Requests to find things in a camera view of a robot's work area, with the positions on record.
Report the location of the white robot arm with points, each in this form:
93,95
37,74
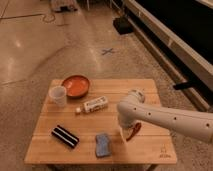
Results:
132,107

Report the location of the dark red pepper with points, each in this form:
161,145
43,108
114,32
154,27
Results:
135,130

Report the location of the white equipment on floor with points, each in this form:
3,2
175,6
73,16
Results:
56,5

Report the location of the orange ceramic bowl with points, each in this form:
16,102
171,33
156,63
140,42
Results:
76,86

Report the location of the black white striped block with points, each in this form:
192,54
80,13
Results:
65,136

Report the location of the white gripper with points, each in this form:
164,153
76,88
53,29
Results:
126,133

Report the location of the wooden slatted table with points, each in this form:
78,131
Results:
152,145

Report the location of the black object on floor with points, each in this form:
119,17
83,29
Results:
122,25

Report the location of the small white labelled bottle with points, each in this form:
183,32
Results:
93,105

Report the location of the translucent plastic cup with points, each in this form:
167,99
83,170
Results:
58,95

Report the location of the long white black bench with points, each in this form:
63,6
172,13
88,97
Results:
179,33

